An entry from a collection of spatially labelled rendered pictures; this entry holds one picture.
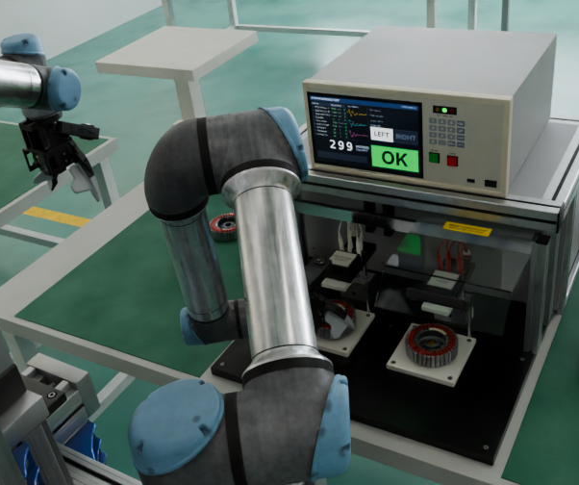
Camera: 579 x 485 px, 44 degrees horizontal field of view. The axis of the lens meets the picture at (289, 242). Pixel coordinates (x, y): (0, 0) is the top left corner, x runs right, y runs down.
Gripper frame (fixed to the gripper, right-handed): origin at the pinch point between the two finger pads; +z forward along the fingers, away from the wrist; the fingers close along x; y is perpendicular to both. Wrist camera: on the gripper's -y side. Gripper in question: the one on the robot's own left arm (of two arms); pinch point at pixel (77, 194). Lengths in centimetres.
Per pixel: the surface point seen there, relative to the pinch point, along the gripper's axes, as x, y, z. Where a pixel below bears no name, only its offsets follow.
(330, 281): 47, -24, 27
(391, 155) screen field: 59, -34, -2
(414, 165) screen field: 64, -34, -1
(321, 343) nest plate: 49, -14, 37
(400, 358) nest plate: 67, -17, 37
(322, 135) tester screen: 43, -33, -5
